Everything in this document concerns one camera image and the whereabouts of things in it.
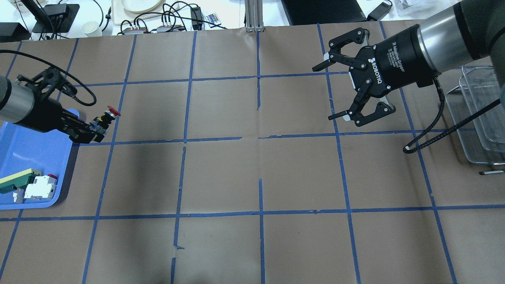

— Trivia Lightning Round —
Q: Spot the black braided right cable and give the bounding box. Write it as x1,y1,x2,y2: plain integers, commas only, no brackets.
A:
403,77,501,154

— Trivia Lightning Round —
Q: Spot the white plate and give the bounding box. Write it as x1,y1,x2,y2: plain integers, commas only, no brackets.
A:
121,0,162,14

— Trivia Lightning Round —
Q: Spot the black laptop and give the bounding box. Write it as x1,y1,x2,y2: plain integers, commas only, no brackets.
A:
281,0,367,26

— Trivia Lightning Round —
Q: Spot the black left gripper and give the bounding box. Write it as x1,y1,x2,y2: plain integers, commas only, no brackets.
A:
30,99,106,144

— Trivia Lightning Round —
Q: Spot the aluminium profile post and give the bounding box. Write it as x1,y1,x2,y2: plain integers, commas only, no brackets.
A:
245,0,265,33

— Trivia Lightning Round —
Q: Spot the black monitor stand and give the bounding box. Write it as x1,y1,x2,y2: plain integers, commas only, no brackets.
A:
21,0,80,34

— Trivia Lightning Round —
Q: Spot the black power adapter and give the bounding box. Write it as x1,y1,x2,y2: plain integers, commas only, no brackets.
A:
367,0,393,21

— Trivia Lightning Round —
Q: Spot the colourful remote control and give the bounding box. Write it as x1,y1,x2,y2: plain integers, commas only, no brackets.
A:
204,13,221,25

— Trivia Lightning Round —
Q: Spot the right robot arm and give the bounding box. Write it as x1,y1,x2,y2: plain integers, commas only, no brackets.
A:
312,0,505,127

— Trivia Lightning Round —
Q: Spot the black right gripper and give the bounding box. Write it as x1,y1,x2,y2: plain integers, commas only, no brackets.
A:
312,24,438,127

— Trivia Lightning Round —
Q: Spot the wire mesh shelf basket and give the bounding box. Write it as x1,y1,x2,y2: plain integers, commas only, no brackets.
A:
446,66,505,166

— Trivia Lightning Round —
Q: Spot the white circuit breaker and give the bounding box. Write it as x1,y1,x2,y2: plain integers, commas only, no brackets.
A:
13,174,58,203

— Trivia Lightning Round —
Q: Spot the white paper cup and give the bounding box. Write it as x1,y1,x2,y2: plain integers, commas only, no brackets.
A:
81,21,103,37

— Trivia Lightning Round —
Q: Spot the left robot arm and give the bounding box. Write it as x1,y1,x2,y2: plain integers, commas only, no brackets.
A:
0,67,120,144

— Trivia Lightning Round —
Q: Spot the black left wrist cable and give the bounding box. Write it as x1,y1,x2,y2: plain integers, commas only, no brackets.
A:
0,50,97,107

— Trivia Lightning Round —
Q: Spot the blue plastic tray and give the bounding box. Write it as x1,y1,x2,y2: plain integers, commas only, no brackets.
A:
0,122,79,210

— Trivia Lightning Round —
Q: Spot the green yellow terminal block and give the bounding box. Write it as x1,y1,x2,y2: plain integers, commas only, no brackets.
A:
0,168,42,194

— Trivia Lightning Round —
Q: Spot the red emergency stop button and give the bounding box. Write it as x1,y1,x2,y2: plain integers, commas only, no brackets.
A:
90,106,121,135

